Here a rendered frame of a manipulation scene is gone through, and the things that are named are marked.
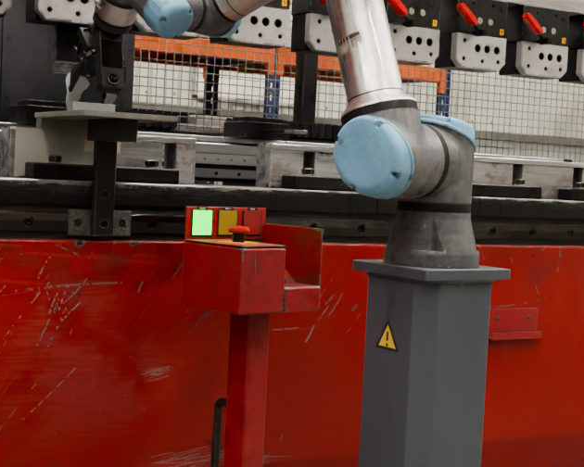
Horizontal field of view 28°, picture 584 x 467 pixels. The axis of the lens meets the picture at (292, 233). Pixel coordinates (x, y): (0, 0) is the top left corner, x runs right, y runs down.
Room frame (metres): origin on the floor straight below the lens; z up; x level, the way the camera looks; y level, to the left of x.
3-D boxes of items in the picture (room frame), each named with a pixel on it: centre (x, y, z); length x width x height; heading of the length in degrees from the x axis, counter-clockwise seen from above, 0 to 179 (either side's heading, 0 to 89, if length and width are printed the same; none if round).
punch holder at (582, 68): (3.00, -0.75, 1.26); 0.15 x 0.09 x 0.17; 121
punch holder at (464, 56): (2.79, -0.40, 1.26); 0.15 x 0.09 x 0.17; 121
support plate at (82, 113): (2.16, 0.36, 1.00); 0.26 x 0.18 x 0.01; 31
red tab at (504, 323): (2.68, -0.53, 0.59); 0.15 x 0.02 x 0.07; 121
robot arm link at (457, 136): (1.83, -0.22, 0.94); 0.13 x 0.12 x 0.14; 142
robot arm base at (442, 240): (1.84, -0.22, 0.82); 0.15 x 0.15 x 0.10
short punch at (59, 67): (2.29, 0.43, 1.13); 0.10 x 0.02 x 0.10; 121
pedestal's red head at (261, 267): (2.11, 0.07, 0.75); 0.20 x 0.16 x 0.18; 135
